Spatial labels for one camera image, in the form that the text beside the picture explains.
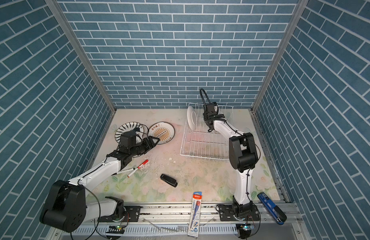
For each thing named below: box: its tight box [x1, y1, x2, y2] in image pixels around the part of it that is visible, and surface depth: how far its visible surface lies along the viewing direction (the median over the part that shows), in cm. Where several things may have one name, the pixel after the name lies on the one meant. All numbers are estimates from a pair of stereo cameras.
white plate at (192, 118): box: [187, 105, 198, 132], surface depth 101 cm
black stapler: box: [160, 173, 178, 188], surface depth 84 cm
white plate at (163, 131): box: [147, 121, 176, 145], surface depth 110 cm
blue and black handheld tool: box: [257, 192, 287, 226], surface depth 75 cm
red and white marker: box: [127, 159, 149, 178], surface depth 89 cm
